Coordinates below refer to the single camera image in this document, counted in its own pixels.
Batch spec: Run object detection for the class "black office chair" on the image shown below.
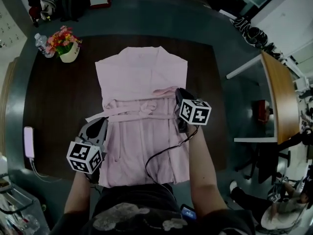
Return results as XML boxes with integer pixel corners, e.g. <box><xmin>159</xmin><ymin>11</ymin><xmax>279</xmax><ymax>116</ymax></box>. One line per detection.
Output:
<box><xmin>234</xmin><ymin>143</ymin><xmax>291</xmax><ymax>183</ymax></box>

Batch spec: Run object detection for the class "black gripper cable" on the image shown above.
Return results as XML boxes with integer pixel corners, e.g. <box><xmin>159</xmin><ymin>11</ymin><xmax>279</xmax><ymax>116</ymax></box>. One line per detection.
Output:
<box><xmin>145</xmin><ymin>125</ymin><xmax>200</xmax><ymax>188</ymax></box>

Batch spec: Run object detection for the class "white charging cable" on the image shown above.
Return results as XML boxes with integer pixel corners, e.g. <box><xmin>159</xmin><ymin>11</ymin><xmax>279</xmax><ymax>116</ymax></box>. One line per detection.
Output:
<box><xmin>29</xmin><ymin>157</ymin><xmax>62</xmax><ymax>183</ymax></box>

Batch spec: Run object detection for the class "light wooden table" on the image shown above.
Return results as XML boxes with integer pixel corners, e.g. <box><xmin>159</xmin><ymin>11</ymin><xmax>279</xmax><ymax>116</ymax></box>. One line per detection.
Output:
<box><xmin>226</xmin><ymin>50</ymin><xmax>301</xmax><ymax>145</ymax></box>

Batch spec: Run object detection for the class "red bag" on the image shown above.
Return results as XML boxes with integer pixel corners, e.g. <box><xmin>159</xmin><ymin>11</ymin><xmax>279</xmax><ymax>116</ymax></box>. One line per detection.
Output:
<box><xmin>28</xmin><ymin>6</ymin><xmax>41</xmax><ymax>25</ymax></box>

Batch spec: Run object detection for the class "person's black printed shirt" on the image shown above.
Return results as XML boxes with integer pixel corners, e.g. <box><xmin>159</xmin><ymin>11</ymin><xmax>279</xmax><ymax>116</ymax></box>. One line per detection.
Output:
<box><xmin>50</xmin><ymin>184</ymin><xmax>256</xmax><ymax>235</ymax></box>

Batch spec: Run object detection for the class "white pot of flowers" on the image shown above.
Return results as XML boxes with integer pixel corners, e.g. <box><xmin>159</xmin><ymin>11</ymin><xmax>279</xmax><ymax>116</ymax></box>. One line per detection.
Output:
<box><xmin>45</xmin><ymin>25</ymin><xmax>83</xmax><ymax>63</ymax></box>

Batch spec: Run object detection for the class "black backpack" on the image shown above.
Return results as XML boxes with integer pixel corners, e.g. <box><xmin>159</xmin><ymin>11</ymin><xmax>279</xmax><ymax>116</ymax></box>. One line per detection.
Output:
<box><xmin>57</xmin><ymin>0</ymin><xmax>86</xmax><ymax>23</ymax></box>

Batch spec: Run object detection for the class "person's left forearm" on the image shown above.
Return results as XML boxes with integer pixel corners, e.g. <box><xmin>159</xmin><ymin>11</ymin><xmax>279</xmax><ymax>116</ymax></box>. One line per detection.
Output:
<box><xmin>64</xmin><ymin>171</ymin><xmax>91</xmax><ymax>215</ymax></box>

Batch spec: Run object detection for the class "pink robe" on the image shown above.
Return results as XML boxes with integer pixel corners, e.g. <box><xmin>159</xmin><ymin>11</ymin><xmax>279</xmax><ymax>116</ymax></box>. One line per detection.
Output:
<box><xmin>85</xmin><ymin>46</ymin><xmax>190</xmax><ymax>188</ymax></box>

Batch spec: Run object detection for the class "white power bank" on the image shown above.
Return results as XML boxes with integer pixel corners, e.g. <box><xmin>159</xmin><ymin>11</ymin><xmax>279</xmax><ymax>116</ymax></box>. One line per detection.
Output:
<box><xmin>23</xmin><ymin>126</ymin><xmax>35</xmax><ymax>158</ymax></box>

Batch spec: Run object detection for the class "black phone with blue screen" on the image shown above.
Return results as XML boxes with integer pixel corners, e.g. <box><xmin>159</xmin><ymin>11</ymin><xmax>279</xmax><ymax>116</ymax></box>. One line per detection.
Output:
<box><xmin>180</xmin><ymin>204</ymin><xmax>197</xmax><ymax>221</ymax></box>

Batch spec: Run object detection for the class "black white patterned bag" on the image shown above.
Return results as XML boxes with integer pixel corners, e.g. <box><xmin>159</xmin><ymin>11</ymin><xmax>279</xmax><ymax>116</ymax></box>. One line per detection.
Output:
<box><xmin>229</xmin><ymin>16</ymin><xmax>252</xmax><ymax>34</ymax></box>
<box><xmin>242</xmin><ymin>27</ymin><xmax>268</xmax><ymax>48</ymax></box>

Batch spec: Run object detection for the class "clear water bottle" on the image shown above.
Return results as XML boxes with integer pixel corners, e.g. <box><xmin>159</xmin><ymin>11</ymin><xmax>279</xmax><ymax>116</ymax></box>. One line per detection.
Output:
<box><xmin>34</xmin><ymin>33</ymin><xmax>55</xmax><ymax>58</ymax></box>

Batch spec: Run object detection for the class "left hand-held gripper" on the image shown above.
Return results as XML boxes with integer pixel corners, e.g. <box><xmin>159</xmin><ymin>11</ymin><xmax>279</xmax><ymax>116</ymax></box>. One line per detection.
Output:
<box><xmin>66</xmin><ymin>118</ymin><xmax>109</xmax><ymax>175</ymax></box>

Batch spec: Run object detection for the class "white locker cabinet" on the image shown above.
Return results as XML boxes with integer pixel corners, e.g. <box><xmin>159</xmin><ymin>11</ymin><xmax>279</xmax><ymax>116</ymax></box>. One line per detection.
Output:
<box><xmin>0</xmin><ymin>0</ymin><xmax>27</xmax><ymax>48</ymax></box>

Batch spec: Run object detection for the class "glass top cart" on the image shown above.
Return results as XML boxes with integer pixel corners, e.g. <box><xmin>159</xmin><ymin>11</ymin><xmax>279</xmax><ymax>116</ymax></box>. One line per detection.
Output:
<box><xmin>0</xmin><ymin>172</ymin><xmax>47</xmax><ymax>235</ymax></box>

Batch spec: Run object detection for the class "small red bin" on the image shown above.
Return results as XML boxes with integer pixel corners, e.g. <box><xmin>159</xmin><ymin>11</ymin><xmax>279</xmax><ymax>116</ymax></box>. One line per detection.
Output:
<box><xmin>256</xmin><ymin>99</ymin><xmax>273</xmax><ymax>124</ymax></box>

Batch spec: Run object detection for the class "crumpled plastic bottle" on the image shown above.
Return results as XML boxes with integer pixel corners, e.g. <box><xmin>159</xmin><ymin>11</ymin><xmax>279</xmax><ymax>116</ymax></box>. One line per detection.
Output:
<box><xmin>23</xmin><ymin>214</ymin><xmax>41</xmax><ymax>232</ymax></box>

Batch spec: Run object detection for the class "person's right forearm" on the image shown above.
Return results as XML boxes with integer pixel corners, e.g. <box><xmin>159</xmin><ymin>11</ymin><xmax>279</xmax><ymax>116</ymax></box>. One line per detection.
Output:
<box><xmin>188</xmin><ymin>126</ymin><xmax>228</xmax><ymax>216</ymax></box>

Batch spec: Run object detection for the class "white striped bag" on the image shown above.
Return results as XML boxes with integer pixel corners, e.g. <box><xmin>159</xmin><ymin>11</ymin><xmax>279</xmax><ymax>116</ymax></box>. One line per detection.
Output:
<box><xmin>40</xmin><ymin>0</ymin><xmax>57</xmax><ymax>21</ymax></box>

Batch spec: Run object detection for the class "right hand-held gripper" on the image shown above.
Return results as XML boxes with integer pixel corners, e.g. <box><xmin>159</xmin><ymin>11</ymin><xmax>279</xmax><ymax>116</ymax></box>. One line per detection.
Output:
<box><xmin>175</xmin><ymin>88</ymin><xmax>212</xmax><ymax>133</ymax></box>

